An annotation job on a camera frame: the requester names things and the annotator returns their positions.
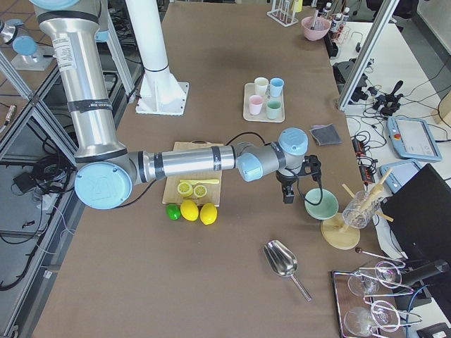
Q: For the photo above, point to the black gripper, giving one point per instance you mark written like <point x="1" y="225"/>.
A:
<point x="285" y="179"/>

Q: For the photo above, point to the green cup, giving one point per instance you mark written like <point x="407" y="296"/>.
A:
<point x="273" y="109"/>

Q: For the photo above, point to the pink cup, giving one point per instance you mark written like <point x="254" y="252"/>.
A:
<point x="255" y="104"/>

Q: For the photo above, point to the blue cup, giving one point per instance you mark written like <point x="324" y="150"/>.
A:
<point x="276" y="86"/>

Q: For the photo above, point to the cream white cup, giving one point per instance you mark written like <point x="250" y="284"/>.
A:
<point x="260" y="86"/>

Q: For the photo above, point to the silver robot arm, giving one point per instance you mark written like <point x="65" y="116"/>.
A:
<point x="107" y="171"/>

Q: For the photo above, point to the cream rabbit tray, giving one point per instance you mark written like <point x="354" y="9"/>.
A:
<point x="262" y="116"/>

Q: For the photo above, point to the grey cloth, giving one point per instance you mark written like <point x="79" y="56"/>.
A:
<point x="325" y="135"/>

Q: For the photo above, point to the green bowl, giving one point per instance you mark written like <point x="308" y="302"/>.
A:
<point x="321" y="204"/>

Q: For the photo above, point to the clear glass tumbler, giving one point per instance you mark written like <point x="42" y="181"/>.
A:
<point x="360" y="210"/>

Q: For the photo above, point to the wooden cup stand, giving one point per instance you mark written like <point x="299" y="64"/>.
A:
<point x="342" y="236"/>

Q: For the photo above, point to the metal scoop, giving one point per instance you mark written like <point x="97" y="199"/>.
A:
<point x="284" y="263"/>

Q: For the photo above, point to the wooden cutting board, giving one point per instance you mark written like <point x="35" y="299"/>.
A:
<point x="171" y="196"/>

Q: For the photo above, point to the teach pendant tablet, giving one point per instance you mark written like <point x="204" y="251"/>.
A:
<point x="412" y="138"/>

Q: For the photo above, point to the yellow lemon lower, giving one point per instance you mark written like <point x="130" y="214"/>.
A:
<point x="208" y="214"/>

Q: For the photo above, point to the yellow lemon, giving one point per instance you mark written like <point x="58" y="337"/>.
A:
<point x="208" y="214"/>
<point x="189" y="210"/>

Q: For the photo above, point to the lemon slice lower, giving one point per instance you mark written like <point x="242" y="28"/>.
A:
<point x="200" y="191"/>

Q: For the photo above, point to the lemon slice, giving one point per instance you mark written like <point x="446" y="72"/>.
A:
<point x="200" y="191"/>
<point x="184" y="189"/>

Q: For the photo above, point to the black monitor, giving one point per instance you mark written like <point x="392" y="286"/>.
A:
<point x="421" y="212"/>

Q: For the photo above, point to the yellow plastic knife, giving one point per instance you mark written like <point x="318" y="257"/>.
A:
<point x="206" y="181"/>

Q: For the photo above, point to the lemon slice upper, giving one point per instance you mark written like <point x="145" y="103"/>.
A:
<point x="184" y="189"/>

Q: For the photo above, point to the yellow lemon upper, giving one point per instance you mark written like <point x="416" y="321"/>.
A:
<point x="189" y="210"/>

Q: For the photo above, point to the pink mixing bowl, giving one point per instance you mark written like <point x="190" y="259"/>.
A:
<point x="317" y="31"/>

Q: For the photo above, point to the wine glass rack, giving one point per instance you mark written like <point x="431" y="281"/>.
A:
<point x="364" y="300"/>

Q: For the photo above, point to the green lime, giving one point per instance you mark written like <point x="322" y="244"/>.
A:
<point x="173" y="211"/>

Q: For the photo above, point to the white wire rack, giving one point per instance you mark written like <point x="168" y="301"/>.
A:
<point x="284" y="11"/>

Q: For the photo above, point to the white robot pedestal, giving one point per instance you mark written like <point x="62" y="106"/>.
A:
<point x="160" y="92"/>

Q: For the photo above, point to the aluminium frame post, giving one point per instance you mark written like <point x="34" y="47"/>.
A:
<point x="382" y="18"/>

